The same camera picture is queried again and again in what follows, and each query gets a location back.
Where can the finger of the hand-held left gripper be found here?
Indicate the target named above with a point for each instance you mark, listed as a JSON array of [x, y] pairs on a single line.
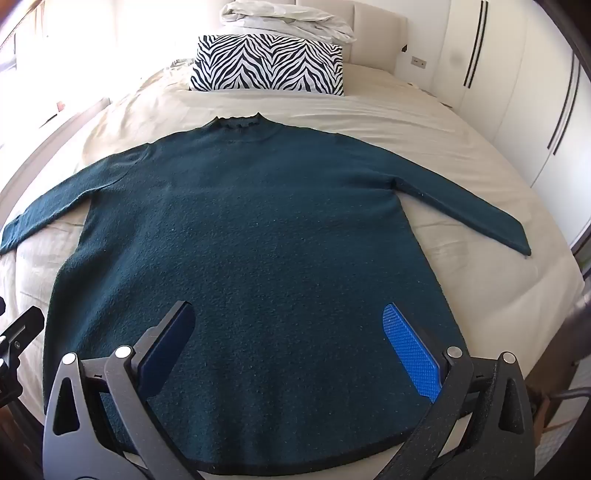
[[21, 330]]

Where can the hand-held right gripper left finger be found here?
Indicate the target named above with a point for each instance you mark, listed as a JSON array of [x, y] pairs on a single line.
[[168, 341]]

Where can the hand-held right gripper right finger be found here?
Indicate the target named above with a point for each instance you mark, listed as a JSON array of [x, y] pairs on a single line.
[[411, 355]]

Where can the teal knit sweater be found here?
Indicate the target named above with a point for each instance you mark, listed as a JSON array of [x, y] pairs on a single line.
[[277, 230]]

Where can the bed with beige sheet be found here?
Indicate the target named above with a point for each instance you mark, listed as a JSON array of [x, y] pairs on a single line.
[[415, 120]]

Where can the zebra print pillow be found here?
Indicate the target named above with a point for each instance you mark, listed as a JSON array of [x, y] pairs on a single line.
[[268, 62]]

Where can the white wardrobe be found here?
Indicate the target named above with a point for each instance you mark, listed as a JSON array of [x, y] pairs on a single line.
[[512, 69]]

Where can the beige padded headboard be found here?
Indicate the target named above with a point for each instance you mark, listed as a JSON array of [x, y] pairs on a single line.
[[374, 41]]

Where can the folded white duvet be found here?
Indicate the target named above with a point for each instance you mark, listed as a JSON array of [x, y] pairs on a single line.
[[286, 18]]

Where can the white wall socket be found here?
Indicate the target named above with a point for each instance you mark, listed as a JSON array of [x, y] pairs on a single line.
[[419, 61]]

